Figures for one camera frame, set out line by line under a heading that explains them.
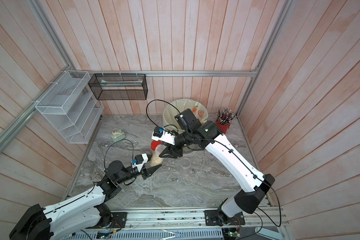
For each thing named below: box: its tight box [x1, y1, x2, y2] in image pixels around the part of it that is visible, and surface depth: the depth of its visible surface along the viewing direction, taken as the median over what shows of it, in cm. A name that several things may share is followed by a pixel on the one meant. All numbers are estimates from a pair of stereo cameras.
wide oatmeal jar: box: [180, 158, 191, 169], surface depth 83 cm
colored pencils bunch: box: [216, 107, 236, 125], surface depth 100 cm
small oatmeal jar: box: [150, 144, 167, 167], surface depth 67 cm
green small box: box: [111, 129, 126, 143], surface depth 103 cm
